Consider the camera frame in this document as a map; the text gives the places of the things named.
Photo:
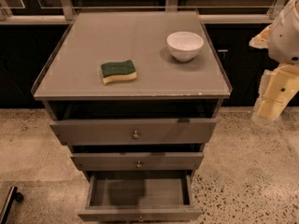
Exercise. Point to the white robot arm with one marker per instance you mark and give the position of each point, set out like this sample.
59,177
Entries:
283,40

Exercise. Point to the grey drawer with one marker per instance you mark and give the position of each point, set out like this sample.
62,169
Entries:
137,161
140,196
91,132

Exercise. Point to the grey bottom drawer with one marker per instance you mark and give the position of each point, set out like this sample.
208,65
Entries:
140,196

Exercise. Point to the grey top drawer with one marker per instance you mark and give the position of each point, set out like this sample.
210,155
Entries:
91,132

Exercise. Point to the green and yellow sponge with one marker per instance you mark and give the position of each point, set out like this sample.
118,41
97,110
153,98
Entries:
118,71

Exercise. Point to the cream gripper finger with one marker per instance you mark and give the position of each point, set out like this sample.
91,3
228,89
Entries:
260,41

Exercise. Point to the grey drawer cabinet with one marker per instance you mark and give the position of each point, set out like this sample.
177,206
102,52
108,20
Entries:
71,87

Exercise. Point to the black wheeled cart base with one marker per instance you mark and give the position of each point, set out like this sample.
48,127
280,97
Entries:
12,196

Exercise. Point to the robot gripper body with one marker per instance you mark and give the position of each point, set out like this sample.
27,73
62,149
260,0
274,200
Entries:
285,39

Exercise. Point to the white ceramic bowl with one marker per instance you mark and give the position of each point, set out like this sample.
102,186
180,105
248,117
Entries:
184,46

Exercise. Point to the grey middle drawer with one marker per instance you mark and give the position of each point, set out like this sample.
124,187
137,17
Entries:
137,161

